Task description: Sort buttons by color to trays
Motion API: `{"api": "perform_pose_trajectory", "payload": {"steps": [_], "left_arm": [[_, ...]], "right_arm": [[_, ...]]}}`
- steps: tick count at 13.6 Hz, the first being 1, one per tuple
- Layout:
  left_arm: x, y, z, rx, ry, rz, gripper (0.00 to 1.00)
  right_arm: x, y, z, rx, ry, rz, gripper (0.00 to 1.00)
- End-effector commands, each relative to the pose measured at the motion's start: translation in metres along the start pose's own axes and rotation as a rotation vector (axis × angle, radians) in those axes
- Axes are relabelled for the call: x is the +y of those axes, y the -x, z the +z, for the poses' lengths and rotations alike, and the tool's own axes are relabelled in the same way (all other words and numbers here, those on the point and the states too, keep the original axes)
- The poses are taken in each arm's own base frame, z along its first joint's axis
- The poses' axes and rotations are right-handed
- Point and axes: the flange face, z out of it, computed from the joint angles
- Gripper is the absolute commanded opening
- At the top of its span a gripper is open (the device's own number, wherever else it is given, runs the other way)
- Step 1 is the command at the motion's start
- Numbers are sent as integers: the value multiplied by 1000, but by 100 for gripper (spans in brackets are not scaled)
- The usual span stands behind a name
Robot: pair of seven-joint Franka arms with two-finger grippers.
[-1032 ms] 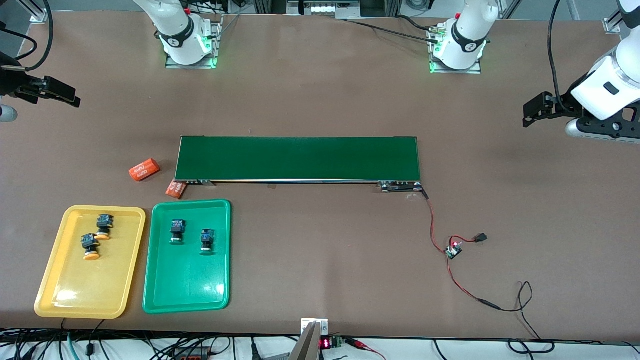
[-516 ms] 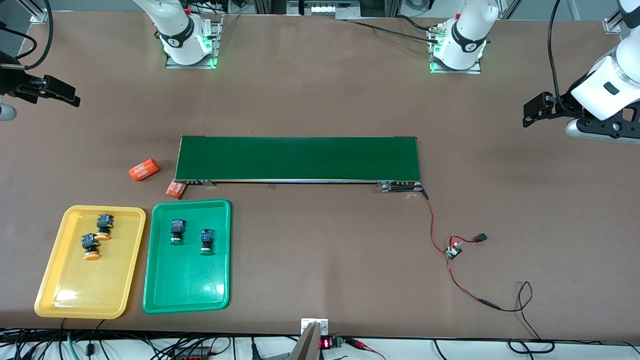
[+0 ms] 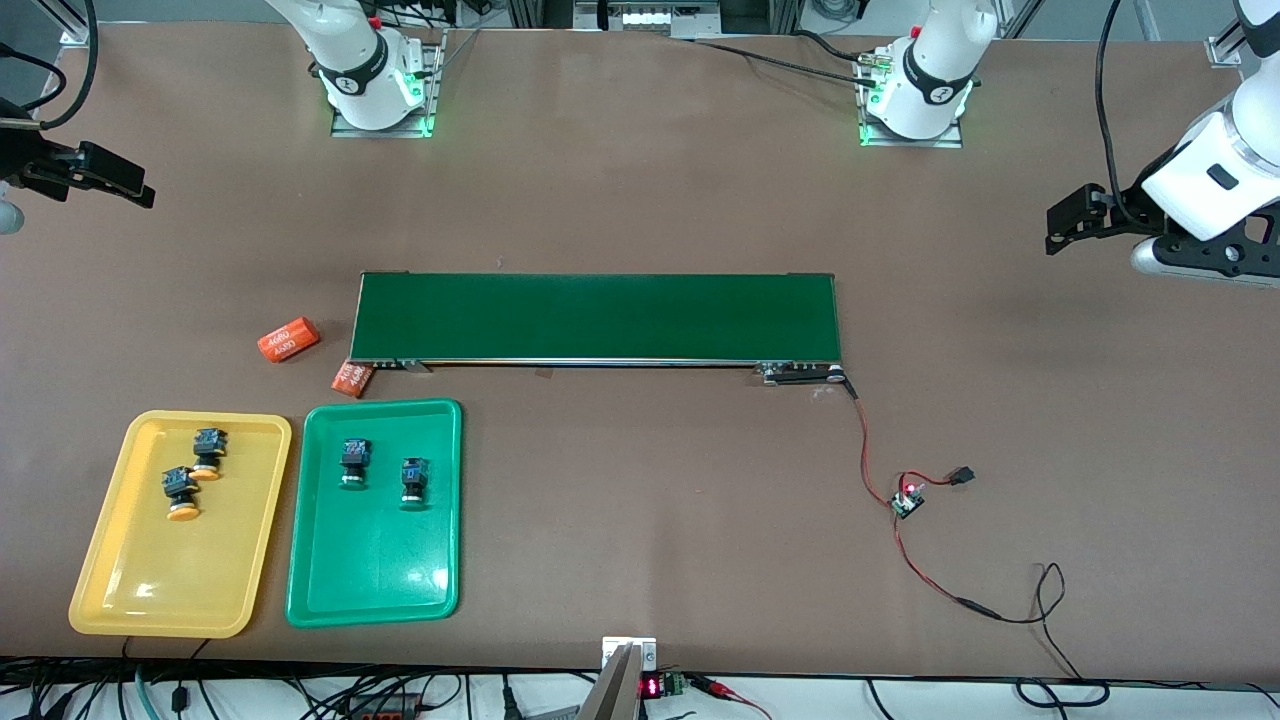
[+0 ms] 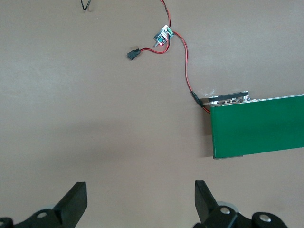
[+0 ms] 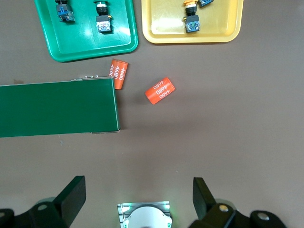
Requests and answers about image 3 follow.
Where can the red digit display module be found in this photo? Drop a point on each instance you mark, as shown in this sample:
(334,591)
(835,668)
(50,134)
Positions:
(652,687)

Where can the aluminium frame post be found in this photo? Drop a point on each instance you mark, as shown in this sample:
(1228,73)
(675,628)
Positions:
(72,35)
(1020,15)
(1225,48)

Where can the green plastic tray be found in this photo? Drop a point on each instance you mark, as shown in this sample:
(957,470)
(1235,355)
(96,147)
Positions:
(375,560)

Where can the grey camera mount bar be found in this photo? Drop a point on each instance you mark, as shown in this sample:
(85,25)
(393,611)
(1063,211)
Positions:
(620,690)

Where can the orange cylinder white print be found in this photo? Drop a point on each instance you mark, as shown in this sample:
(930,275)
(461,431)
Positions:
(288,339)
(353,379)

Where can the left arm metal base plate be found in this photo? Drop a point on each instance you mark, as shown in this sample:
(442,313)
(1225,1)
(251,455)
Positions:
(950,143)

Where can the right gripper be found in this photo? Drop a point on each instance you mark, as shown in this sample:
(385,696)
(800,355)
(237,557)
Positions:
(22,157)

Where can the black red power strip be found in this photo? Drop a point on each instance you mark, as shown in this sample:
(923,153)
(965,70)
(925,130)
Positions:
(385,708)

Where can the silver control box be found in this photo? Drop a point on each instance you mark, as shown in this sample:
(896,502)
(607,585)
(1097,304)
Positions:
(650,20)

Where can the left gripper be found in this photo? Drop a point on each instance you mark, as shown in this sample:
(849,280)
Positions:
(1131,209)

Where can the yellow plastic tray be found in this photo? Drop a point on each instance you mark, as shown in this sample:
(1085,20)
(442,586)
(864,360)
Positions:
(180,570)

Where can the yellow cap push button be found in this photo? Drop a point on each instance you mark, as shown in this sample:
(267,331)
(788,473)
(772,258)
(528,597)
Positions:
(208,448)
(181,490)

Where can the green conveyor belt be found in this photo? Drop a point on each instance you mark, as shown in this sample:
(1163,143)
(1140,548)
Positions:
(600,320)

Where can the black connector plug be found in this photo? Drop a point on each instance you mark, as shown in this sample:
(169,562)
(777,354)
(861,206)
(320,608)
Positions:
(962,477)

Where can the red clip lead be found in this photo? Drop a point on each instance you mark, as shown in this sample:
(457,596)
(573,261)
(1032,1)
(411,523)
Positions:
(712,687)

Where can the green cap push button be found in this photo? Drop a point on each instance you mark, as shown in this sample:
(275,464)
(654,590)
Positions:
(353,462)
(413,478)

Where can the small controller circuit board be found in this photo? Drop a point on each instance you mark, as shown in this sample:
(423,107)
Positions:
(908,503)

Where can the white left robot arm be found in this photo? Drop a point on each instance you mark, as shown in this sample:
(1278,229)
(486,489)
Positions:
(930,70)

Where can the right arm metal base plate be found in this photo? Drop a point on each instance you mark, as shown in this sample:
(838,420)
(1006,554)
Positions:
(437,100)

